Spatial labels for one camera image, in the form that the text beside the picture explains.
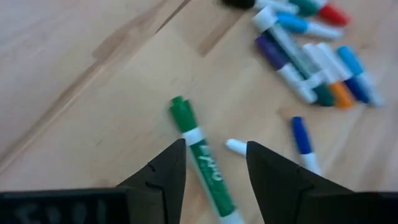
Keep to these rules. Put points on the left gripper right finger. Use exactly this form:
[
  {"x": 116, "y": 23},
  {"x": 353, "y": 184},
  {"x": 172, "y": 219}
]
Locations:
[{"x": 273, "y": 186}]

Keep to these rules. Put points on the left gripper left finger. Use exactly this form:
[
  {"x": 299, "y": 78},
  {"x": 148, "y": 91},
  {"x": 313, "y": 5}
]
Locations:
[{"x": 161, "y": 186}]

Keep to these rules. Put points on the white blue-capped marker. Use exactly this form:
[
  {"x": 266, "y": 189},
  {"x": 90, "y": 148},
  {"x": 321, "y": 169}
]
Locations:
[{"x": 300, "y": 133}]

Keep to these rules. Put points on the dark green-capped marker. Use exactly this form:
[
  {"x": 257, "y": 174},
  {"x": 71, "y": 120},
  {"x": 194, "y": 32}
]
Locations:
[{"x": 324, "y": 95}]

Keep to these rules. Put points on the thin orange marker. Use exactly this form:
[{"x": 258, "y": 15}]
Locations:
[{"x": 342, "y": 95}]

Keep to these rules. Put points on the thin dark blue marker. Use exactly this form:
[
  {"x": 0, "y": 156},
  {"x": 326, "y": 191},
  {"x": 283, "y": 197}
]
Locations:
[{"x": 357, "y": 90}]

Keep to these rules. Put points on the thin white light-blue marker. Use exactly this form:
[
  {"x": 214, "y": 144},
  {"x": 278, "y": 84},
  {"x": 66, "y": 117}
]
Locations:
[{"x": 351, "y": 59}]

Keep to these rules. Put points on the thin white red-capped marker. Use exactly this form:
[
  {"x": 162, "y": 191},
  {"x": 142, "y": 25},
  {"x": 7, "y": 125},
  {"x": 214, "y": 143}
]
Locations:
[{"x": 334, "y": 14}]

